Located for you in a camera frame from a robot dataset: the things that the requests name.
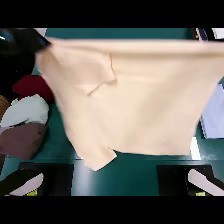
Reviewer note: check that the maroon garment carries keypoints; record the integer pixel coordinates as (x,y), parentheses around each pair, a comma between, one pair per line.
(21,140)

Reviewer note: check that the brown garment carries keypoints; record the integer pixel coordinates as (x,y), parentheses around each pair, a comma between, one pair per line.
(2,105)

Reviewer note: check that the cream T-shirt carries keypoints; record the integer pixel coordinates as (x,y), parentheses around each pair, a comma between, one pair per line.
(140,106)

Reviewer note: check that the black garment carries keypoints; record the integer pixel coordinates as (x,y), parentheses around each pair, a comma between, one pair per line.
(15,70)

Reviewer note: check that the white garment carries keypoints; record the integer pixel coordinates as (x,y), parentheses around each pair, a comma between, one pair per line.
(26,111)

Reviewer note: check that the dark red garment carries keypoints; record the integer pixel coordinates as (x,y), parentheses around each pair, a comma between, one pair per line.
(33,86)

